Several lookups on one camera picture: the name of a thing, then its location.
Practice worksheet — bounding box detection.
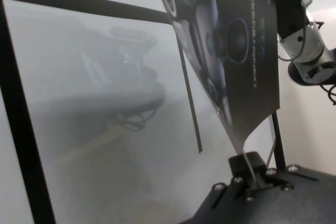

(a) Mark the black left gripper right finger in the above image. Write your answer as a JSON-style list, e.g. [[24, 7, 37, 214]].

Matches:
[[245, 151, 286, 190]]

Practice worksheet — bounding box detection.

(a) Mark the black robot print poster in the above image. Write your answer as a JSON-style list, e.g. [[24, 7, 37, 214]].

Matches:
[[151, 0, 282, 182]]

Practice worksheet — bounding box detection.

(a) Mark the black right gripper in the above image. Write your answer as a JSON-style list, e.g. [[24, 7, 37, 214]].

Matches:
[[262, 0, 316, 40]]

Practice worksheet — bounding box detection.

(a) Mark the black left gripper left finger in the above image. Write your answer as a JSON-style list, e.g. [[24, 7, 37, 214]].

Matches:
[[228, 153, 255, 196]]

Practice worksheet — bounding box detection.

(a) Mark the grey looped wrist cable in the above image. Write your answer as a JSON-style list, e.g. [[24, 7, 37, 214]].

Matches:
[[277, 20, 312, 62]]

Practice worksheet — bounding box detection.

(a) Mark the black tape frame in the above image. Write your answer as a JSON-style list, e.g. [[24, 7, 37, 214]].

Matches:
[[0, 0, 287, 224]]

